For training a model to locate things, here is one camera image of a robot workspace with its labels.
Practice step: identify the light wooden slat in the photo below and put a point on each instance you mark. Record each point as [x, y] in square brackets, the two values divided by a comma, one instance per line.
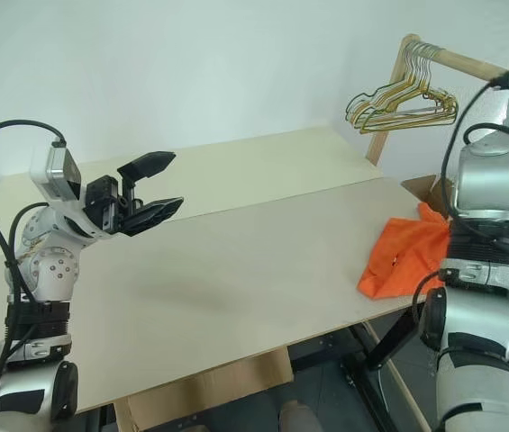
[411, 405]

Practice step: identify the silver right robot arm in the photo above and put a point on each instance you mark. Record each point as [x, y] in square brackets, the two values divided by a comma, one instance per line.
[484, 180]

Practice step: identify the black metal table frame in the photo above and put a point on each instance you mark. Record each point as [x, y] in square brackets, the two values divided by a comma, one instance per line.
[389, 346]

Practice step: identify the open cardboard box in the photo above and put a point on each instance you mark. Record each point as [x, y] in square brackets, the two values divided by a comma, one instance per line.
[420, 189]

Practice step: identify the cardboard sheet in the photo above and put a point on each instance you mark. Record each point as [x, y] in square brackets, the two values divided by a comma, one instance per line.
[191, 396]

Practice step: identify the wooden clothes rack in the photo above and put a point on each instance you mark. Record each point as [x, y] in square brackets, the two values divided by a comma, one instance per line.
[378, 144]

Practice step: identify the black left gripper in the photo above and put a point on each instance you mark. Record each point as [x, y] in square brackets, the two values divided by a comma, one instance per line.
[105, 198]

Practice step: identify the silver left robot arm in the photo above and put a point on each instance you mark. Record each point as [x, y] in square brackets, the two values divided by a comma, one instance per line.
[51, 270]

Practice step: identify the orange shorts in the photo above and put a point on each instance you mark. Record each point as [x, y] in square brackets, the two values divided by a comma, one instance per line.
[398, 256]

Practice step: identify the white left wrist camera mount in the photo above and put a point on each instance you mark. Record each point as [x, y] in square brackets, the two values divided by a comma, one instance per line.
[56, 175]

